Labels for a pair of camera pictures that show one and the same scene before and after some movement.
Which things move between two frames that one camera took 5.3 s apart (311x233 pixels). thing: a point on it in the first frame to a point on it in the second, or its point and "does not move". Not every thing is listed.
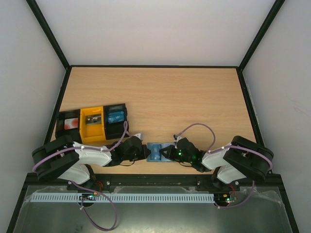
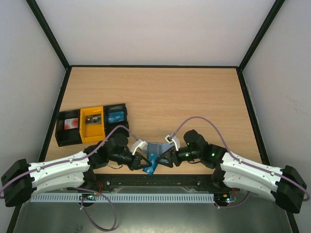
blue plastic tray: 155,155 does not move
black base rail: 108,180 does not move
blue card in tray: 115,116 does not move
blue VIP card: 155,152 to 152,159
